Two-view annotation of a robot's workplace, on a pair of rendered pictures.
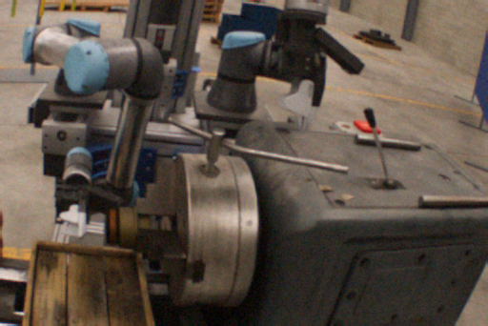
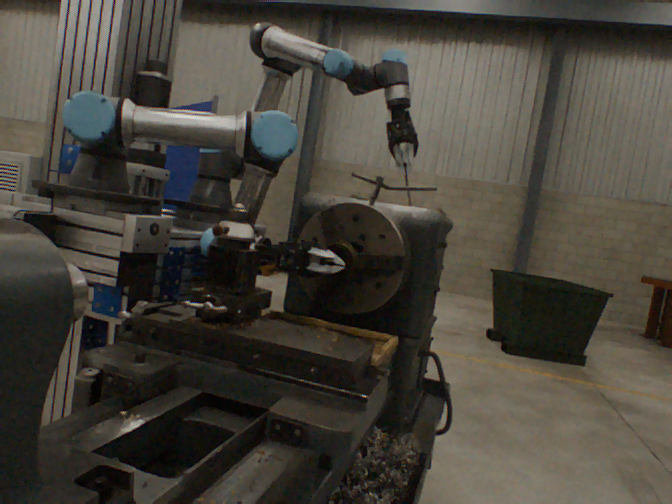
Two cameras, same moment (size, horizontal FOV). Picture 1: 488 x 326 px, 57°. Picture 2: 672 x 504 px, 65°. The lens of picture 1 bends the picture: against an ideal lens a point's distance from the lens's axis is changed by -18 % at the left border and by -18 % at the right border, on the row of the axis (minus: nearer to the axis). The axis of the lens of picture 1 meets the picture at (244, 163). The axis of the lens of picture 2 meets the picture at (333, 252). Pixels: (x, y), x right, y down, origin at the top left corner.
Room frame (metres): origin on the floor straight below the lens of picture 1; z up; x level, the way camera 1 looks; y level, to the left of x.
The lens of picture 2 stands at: (0.11, 1.34, 1.19)
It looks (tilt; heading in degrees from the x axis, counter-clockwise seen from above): 4 degrees down; 305
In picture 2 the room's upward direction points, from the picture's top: 9 degrees clockwise
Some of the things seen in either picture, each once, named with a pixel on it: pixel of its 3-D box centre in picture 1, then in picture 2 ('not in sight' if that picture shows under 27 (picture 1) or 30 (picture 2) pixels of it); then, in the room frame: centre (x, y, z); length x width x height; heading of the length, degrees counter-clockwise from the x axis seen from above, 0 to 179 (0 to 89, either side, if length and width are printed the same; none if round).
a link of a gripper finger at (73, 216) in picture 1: (72, 218); (325, 256); (0.84, 0.32, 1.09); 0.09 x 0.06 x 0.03; 19
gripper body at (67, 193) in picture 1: (72, 199); (282, 255); (0.94, 0.35, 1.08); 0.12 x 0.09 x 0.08; 19
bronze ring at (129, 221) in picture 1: (127, 228); (338, 259); (0.87, 0.20, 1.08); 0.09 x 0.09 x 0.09; 19
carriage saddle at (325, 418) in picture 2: not in sight; (242, 374); (0.72, 0.67, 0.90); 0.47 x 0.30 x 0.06; 19
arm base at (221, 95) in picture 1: (233, 89); (212, 190); (1.53, 0.07, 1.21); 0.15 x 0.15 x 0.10
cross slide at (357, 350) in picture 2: not in sight; (250, 337); (0.75, 0.63, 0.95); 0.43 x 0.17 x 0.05; 19
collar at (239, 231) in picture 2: not in sight; (235, 230); (0.81, 0.65, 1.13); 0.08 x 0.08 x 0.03
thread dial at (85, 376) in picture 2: not in sight; (86, 399); (0.87, 0.87, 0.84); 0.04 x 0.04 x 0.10; 19
